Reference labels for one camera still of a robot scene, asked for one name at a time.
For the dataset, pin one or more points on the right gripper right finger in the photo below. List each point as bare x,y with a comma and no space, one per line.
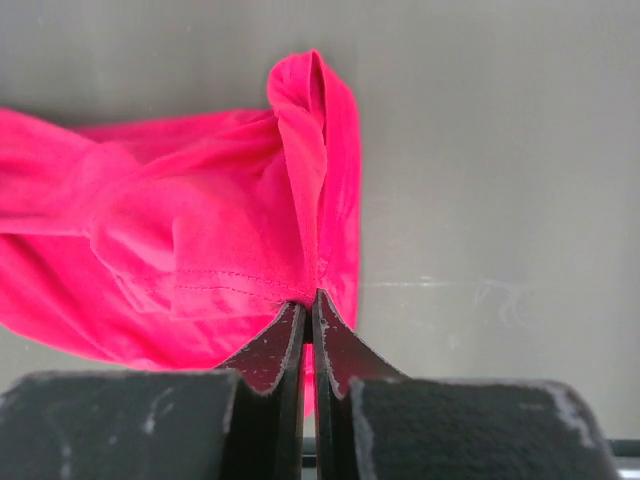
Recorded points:
374,422

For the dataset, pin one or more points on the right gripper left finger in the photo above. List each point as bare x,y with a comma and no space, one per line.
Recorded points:
242,420

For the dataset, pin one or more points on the magenta t shirt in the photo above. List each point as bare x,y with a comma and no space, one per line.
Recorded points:
169,244

